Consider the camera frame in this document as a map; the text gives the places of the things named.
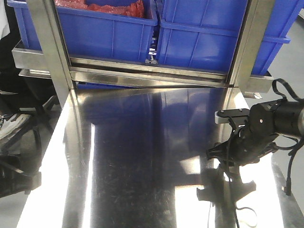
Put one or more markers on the black office chair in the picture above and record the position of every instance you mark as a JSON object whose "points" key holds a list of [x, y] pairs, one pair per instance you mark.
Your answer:
{"points": [[16, 91]]}

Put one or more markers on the stainless steel rack frame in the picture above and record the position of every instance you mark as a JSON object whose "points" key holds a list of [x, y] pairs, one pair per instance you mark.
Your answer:
{"points": [[53, 61]]}

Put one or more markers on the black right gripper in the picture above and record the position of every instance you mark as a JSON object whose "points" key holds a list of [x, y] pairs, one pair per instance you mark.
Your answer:
{"points": [[248, 145]]}

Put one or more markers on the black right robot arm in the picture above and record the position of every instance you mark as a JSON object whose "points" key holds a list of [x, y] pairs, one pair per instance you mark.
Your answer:
{"points": [[288, 120]]}

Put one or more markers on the right blue plastic bin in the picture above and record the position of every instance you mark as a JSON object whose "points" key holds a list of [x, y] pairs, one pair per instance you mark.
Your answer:
{"points": [[203, 34]]}

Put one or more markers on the red plastic bag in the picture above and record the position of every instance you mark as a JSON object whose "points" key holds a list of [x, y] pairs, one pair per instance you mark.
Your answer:
{"points": [[135, 9]]}

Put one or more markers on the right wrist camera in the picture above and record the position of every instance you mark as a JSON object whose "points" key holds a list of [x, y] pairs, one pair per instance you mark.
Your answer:
{"points": [[223, 116]]}

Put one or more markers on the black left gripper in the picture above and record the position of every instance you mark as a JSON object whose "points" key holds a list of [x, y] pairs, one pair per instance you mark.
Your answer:
{"points": [[20, 155]]}

